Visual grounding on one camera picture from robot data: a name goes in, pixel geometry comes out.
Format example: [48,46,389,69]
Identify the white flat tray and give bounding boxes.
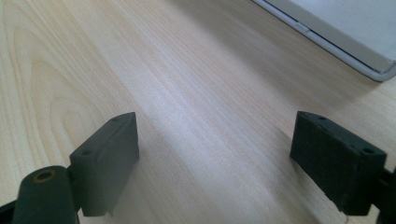
[251,0,396,83]

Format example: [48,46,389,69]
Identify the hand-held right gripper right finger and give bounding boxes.
[289,110,388,217]

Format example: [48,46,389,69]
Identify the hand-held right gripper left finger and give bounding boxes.
[68,111,140,217]

